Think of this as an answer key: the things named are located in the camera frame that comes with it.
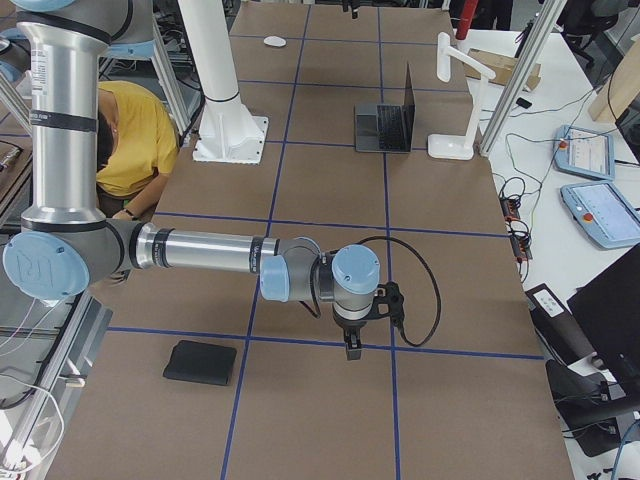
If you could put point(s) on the black mouse pad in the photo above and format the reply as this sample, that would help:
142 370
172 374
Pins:
200 363

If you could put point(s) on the black power strip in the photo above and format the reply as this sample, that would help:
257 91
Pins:
518 231

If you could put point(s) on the red cylinder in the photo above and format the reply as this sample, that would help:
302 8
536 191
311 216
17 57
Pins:
466 18

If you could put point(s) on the cardboard box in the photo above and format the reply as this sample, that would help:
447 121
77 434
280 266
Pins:
504 66

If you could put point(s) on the aluminium frame post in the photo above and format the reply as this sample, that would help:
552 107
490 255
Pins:
533 47

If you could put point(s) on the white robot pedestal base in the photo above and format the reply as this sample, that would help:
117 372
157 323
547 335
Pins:
228 132

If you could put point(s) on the white computer mouse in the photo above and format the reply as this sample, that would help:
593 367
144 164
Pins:
275 41

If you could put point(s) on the grey laptop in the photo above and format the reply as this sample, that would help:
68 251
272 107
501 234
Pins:
386 128

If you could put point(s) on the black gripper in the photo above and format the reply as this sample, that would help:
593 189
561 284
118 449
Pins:
350 328

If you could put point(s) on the blue teach pendant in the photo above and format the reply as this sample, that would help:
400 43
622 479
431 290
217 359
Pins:
584 153
604 214

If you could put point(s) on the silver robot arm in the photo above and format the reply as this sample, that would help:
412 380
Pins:
67 243

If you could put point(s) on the person in yellow shirt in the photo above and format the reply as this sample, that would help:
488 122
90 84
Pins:
137 148

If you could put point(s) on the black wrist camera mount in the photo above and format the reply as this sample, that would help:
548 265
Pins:
388 302

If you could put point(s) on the black monitor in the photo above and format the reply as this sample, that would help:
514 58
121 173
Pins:
607 311

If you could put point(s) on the lower blue teach pendant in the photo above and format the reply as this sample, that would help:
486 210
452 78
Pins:
604 214

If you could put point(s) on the upper blue teach pendant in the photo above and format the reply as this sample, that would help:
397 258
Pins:
584 153

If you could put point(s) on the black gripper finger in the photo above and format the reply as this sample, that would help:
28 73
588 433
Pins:
351 6

